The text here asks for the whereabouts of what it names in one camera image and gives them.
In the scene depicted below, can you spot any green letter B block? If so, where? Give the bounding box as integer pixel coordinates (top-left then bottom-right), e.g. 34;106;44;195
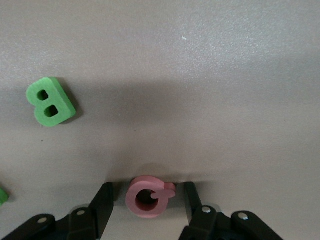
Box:
25;76;77;128

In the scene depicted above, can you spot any pink letter Q block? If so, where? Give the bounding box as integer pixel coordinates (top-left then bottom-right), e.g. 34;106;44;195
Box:
125;175;177;220

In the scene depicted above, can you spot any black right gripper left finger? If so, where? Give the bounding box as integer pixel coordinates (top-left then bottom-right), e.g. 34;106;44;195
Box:
0;182;115;240

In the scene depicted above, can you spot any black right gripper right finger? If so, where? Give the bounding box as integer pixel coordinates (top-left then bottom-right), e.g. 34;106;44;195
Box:
179;181;285;240

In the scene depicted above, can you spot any green letter N block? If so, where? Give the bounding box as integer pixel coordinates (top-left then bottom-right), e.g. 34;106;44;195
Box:
0;187;10;207

